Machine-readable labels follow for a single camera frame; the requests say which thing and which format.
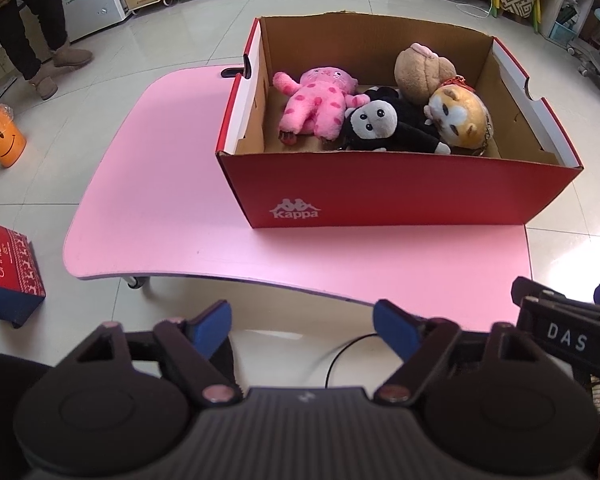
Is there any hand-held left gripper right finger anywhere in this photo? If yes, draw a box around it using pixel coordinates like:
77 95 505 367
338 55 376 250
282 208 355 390
373 300 539 407

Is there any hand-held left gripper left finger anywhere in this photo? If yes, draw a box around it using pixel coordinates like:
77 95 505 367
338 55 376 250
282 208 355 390
77 300 242 407

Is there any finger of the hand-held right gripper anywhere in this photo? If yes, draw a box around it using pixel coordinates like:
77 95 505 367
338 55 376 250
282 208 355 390
510 276 600 317

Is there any red cardboard shoe box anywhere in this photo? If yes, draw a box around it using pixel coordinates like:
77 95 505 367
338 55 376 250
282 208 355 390
215 14 584 230

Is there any pink low table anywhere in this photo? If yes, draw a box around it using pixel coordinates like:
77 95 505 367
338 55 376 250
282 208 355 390
62 64 533 333

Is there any yellow cat plush toy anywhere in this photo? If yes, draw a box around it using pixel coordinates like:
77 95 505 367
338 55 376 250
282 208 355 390
423 84 495 151

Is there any black monkey plush toy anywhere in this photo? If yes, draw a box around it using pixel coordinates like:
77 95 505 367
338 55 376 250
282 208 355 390
338 86 452 156

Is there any red and blue gift box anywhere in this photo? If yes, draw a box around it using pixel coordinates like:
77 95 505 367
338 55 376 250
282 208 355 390
0 217 47 329

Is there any pink spotted plush toy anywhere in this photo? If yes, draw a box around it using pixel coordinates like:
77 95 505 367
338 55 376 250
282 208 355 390
272 66 359 147

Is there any office chair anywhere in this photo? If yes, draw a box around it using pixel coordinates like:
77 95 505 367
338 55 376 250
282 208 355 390
567 7 600 82

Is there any brown plush toy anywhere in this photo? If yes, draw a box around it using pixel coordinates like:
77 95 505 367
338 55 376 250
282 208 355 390
394 42 458 107

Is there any light blue basket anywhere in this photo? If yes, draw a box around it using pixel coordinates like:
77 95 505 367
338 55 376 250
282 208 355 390
550 21 577 46

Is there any orange smiley bucket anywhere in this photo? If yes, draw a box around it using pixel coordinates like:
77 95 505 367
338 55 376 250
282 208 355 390
0 104 27 168

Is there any patterned box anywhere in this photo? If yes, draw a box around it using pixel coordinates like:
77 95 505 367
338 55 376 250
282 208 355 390
497 0 537 18

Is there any white cabinet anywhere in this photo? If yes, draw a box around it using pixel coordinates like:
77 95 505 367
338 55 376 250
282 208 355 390
47 0 131 43

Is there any black cable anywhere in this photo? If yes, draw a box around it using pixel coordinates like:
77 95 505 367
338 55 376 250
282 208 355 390
325 334 381 389

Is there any white cable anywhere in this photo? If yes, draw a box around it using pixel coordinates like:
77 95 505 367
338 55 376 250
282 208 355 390
455 2 497 18

